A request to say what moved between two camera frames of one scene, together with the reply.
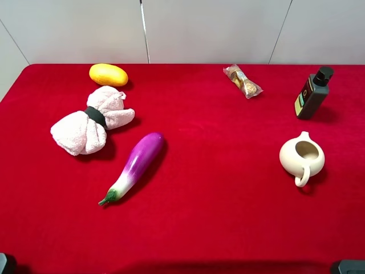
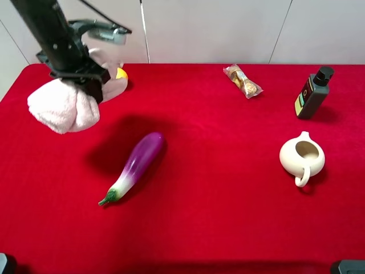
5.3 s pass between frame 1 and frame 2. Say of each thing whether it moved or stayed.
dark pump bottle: stayed
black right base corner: stayed
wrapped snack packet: stayed
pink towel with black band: moved
